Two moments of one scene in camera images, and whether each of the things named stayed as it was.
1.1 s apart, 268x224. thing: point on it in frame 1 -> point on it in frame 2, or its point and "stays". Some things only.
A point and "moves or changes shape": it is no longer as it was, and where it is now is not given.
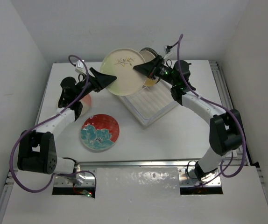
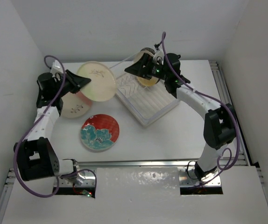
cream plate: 120,63 moves or changes shape
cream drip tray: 151,102 stays
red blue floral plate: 99,132 stays
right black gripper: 151,68 stays
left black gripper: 100,81 -> 76,82
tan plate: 148,56 stays
